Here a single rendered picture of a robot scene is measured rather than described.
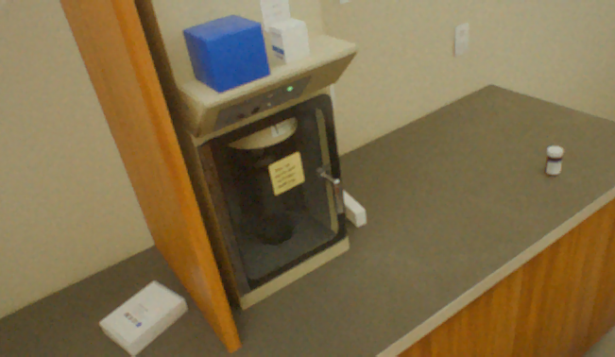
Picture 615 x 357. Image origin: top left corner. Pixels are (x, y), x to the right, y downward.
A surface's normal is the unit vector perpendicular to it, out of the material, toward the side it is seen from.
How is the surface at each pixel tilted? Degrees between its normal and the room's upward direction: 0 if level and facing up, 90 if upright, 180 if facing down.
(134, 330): 0
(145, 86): 90
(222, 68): 90
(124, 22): 90
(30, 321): 0
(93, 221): 90
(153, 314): 0
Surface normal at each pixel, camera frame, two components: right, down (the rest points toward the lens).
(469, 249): -0.14, -0.83
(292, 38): 0.51, 0.41
